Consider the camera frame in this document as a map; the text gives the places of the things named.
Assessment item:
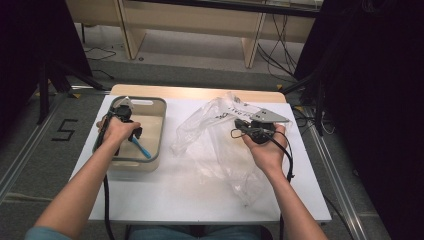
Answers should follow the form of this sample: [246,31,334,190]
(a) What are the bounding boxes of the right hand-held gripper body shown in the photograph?
[246,108,291,145]

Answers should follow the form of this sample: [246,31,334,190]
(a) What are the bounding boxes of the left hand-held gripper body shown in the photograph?
[109,96,135,123]

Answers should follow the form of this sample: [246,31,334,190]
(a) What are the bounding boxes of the beige bin with grey rim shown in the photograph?
[92,95,168,173]

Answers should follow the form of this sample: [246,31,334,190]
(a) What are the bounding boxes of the blue toothbrush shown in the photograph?
[129,136,153,160]

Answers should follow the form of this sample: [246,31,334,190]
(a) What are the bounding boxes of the clear plastic bag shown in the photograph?
[170,92,295,208]

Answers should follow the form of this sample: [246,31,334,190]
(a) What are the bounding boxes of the person's left hand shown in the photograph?
[96,116,142,145]

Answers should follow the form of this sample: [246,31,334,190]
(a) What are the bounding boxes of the person's right hand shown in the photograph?
[241,123,288,178]

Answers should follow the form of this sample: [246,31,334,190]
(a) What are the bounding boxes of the black tripod stand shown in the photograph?
[279,64,331,136]
[35,59,105,126]

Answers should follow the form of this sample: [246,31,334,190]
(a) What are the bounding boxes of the white table board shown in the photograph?
[87,94,333,224]

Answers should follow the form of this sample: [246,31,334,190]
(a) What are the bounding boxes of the long beige wooden desk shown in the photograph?
[64,0,324,70]

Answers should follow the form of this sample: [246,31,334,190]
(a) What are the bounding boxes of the black curtain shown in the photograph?
[0,0,93,134]
[293,0,424,240]

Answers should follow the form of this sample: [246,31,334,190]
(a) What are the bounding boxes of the person's light blue sleeve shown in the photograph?
[24,226,73,240]

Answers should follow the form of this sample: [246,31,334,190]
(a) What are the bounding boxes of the right hand-held gripper cable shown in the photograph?
[230,127,296,240]

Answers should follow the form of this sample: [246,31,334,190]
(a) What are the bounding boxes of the hand-held gripper cable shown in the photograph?
[98,111,117,240]
[230,127,296,240]

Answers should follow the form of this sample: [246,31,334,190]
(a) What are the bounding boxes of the thin black floor cable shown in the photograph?
[83,46,118,62]

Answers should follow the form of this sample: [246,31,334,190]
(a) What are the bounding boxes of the black cables under desk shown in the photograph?
[256,13,303,80]

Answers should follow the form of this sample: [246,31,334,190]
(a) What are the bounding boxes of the left hand-held gripper cable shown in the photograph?
[98,111,117,240]

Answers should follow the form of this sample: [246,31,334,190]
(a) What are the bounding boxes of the metal floor rail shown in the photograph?
[0,93,69,203]
[304,108,369,240]

